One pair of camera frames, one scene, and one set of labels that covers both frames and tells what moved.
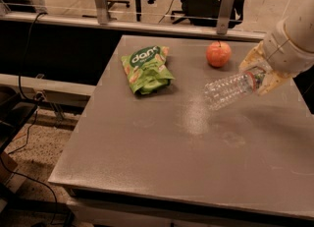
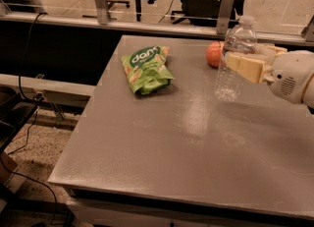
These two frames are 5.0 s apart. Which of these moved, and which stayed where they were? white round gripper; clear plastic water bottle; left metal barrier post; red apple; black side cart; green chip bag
Moved: clear plastic water bottle; white round gripper
Stayed: black side cart; green chip bag; left metal barrier post; red apple
